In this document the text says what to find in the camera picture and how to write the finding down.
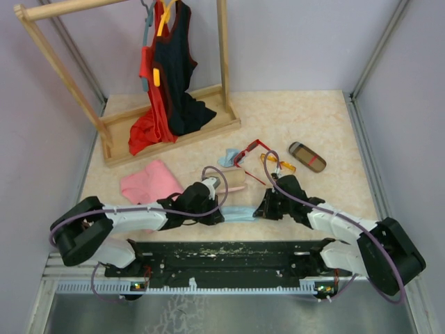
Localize orange sunglasses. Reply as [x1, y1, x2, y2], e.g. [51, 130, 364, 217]
[260, 153, 296, 174]

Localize black tank top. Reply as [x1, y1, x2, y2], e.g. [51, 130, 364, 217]
[152, 1, 217, 136]

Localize wooden clothes rack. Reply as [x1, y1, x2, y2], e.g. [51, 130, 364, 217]
[14, 1, 241, 166]

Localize white cable duct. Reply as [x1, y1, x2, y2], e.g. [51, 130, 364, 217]
[55, 278, 345, 295]

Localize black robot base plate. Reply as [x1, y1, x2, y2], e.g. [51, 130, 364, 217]
[105, 241, 347, 289]

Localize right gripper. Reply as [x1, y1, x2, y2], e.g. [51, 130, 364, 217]
[254, 188, 293, 221]

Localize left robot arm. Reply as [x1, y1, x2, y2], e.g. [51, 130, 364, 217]
[50, 177, 224, 276]

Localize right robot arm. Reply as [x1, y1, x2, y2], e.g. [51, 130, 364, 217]
[253, 175, 426, 296]

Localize yellow hanger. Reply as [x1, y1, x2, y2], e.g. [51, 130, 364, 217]
[152, 0, 176, 87]

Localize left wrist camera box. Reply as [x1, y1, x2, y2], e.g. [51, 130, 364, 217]
[201, 177, 220, 198]

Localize red tank top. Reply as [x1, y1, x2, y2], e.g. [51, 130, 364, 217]
[128, 0, 178, 157]

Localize pink shirt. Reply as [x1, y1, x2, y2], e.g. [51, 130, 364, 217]
[120, 159, 185, 234]

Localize light blue cleaning cloth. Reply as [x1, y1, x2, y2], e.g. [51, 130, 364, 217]
[221, 206, 257, 223]

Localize small blue cloth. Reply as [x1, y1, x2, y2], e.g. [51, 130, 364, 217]
[218, 148, 240, 168]

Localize red sunglasses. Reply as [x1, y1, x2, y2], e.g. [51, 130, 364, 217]
[233, 139, 270, 185]

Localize grey-blue hanger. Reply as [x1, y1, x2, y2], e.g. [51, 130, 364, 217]
[139, 0, 156, 93]

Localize brown glasses case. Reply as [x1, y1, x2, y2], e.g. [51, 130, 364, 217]
[288, 142, 327, 173]

